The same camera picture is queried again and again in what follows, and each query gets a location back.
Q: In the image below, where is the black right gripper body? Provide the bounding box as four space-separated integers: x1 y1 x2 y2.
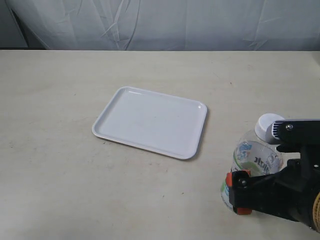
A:
259 157 320 222

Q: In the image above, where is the clear plastic water bottle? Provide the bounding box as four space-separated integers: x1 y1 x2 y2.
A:
220 113 285 215

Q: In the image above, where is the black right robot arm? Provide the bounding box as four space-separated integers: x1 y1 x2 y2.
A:
225 158 320 232

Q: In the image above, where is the white rectangular plastic tray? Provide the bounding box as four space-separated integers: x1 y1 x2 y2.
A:
91 86 208 160

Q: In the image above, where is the white backdrop cloth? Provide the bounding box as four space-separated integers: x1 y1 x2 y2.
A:
4 0 320 51

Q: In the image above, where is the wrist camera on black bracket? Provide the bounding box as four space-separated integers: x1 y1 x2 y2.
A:
265 119 320 175

